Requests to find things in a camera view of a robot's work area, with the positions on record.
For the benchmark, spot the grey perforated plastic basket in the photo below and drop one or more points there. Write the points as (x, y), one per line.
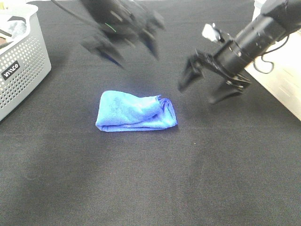
(24, 62)

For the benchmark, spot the grey cloth in basket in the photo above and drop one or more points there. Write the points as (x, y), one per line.
(15, 27)

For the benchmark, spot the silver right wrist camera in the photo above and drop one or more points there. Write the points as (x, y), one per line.
(211, 33)

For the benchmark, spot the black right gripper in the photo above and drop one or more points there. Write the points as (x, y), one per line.
(235, 82)

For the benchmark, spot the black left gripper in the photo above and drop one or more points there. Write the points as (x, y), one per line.
(122, 19)

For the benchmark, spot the blue microfibre towel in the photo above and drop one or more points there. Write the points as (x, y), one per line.
(120, 111)

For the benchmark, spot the white plastic storage crate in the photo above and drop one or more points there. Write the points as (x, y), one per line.
(279, 72)

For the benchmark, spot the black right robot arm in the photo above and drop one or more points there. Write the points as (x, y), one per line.
(277, 20)

